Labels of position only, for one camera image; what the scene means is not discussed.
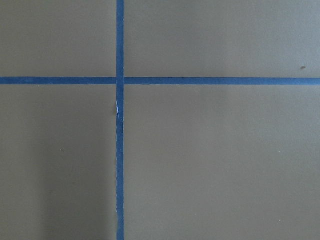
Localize long blue tape strip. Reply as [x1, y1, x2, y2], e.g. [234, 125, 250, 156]
[116, 0, 125, 240]

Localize crossing blue tape strip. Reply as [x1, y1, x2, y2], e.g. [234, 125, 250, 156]
[0, 76, 320, 86]

